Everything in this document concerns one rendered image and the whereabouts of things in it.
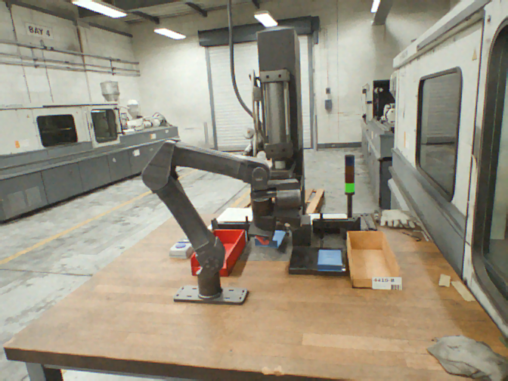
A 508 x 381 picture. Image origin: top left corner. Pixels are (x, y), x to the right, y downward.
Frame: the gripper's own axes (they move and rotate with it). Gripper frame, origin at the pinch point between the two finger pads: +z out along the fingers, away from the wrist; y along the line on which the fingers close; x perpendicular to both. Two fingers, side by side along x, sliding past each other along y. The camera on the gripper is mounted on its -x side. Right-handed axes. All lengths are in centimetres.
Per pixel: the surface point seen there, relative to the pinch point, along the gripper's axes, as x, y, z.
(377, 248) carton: -34.7, 15.8, 15.9
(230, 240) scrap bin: 17.4, 15.0, 21.0
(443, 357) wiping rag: -41, -29, -8
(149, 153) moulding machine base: 419, 529, 396
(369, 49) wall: -87, 917, 285
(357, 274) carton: -27.3, -0.5, 8.8
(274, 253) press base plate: -0.6, 9.4, 18.0
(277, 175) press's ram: 1.0, 26.7, -3.0
